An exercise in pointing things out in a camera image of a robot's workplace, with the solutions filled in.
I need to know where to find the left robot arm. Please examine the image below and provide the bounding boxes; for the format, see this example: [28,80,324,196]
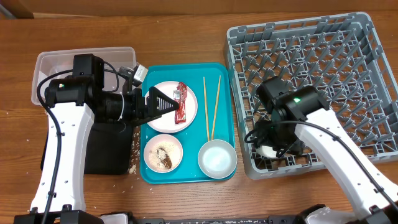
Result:
[14,54,179,223]

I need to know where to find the brown food piece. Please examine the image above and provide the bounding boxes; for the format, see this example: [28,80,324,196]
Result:
[157,147,172,169]

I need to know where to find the small pink bowl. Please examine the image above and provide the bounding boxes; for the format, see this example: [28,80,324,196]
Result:
[143,134,183,174]

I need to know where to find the large pink plate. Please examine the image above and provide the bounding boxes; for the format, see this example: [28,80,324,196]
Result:
[148,81,198,133]

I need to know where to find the grey dishwasher rack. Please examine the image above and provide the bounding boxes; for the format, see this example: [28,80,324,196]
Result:
[225,12,397,163]

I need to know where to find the grey-white bowl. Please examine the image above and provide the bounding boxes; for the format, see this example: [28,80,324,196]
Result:
[198,139,238,179]

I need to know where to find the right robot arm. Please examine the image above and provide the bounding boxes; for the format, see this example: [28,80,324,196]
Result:
[244,77,397,223]

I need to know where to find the teal plastic tray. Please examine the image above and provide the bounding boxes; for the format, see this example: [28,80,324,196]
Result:
[140,63,235,184]

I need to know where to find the pile of rice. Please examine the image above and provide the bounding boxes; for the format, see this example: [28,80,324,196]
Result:
[148,141,182,172]

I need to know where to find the right wooden chopstick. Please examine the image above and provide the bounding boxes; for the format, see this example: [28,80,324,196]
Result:
[211,75,221,140]

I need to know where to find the black food waste tray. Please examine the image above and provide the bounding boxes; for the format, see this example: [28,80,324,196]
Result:
[40,116,134,175]

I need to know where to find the red snack wrapper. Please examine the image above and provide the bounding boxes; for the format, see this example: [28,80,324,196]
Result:
[174,82,187,124]

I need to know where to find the clear plastic bin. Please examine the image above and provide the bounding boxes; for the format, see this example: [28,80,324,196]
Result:
[31,47,139,116]

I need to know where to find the white paper cup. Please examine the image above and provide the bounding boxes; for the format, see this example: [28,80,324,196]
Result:
[256,145,277,159]

